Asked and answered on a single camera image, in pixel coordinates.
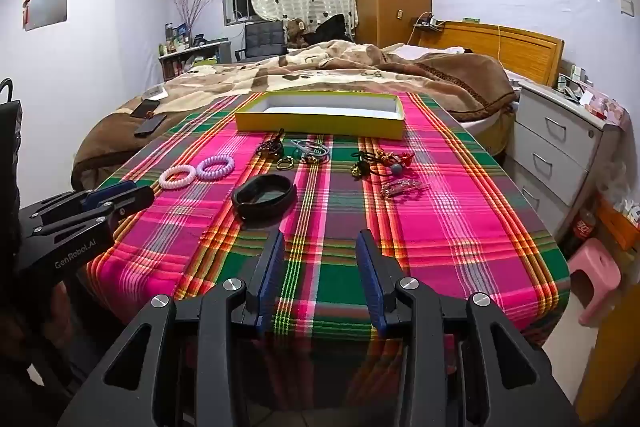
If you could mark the white pillow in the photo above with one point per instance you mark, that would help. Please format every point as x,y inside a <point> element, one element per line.
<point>425,51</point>

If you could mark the dark cloth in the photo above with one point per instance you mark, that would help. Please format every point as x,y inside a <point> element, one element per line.
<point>332,29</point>

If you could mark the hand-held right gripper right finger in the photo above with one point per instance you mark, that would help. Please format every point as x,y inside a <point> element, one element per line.
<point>370,282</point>

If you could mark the wall shelf with chargers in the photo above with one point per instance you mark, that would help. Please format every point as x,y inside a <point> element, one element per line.
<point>429,24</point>

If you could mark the dried flower branches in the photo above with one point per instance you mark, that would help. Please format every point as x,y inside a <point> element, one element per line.
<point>192,9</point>

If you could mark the cluster of toiletry bottles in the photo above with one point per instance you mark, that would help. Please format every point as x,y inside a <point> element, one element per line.
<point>177,39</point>

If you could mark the black wristband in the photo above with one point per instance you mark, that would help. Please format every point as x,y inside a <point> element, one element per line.
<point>260,207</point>

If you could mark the white card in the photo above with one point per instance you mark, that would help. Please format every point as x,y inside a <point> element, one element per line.
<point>154,94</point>

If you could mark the wooden bed headboard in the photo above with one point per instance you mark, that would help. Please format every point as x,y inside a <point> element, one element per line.
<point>525,52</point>

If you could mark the plaid tablecloth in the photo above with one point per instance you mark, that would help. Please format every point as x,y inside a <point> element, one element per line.
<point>450,227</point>

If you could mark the orange box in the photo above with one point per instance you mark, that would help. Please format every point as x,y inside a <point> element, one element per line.
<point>620,222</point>

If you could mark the red label bottle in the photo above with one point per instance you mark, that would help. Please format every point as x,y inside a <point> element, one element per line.
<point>584,224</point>

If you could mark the brown teddy bear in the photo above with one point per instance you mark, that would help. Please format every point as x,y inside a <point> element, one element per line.
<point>296,32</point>

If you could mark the white drawer nightstand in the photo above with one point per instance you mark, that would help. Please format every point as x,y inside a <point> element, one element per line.
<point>550,142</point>

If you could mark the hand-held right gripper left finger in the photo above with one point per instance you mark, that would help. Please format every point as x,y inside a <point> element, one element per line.
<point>272,277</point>

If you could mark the window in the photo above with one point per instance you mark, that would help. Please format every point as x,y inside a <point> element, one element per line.
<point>235,4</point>

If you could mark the dark bag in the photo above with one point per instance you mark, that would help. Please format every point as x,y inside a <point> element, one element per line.
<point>10,147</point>

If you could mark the cluster of small boxes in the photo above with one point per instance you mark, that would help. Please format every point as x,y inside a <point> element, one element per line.
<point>590,99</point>

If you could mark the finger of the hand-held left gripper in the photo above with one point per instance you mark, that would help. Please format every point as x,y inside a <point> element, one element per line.
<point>107,193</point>
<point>130,202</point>

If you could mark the brown plush blanket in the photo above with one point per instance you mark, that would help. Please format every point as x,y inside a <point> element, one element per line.
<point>225,77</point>

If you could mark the pink plastic stool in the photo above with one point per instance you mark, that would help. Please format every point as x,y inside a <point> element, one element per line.
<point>592,264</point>

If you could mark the clear hair clip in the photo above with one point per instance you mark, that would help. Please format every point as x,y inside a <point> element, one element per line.
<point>402,188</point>

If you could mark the yellow cabinet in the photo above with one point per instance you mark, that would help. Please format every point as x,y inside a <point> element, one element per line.
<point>615,357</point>

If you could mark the grey office chair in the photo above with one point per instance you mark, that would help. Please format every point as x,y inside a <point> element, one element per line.
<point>262,38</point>

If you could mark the white desk shelf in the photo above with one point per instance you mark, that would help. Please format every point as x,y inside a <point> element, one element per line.
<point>200,54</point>

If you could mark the dark brown hair clip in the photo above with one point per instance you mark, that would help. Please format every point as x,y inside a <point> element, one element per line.
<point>270,149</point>

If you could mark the black smartphone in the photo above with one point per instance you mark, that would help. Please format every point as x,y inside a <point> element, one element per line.
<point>150,126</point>
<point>145,108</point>

